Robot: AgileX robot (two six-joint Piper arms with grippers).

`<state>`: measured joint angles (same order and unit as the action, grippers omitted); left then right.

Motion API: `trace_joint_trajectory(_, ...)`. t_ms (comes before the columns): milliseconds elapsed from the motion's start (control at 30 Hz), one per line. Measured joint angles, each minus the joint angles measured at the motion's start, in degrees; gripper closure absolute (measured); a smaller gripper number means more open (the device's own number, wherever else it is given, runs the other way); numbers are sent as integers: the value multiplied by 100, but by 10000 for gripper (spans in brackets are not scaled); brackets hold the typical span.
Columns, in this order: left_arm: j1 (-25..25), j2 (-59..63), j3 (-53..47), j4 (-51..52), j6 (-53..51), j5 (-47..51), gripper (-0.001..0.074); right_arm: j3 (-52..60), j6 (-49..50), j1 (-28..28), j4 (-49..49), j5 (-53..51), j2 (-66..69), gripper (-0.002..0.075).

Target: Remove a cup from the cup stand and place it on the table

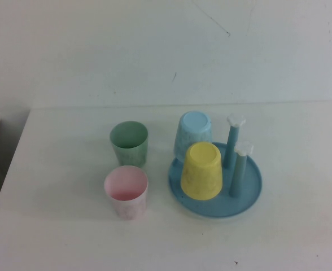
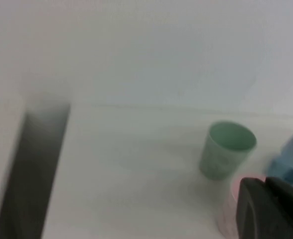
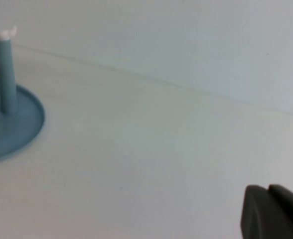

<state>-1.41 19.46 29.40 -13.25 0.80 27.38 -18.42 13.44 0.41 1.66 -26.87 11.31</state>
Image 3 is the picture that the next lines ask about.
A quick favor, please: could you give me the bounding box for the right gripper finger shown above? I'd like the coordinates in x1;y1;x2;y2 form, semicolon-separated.
240;184;293;239

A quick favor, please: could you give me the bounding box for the blue cup stand with pegs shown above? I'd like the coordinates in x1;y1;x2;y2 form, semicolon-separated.
0;24;46;165

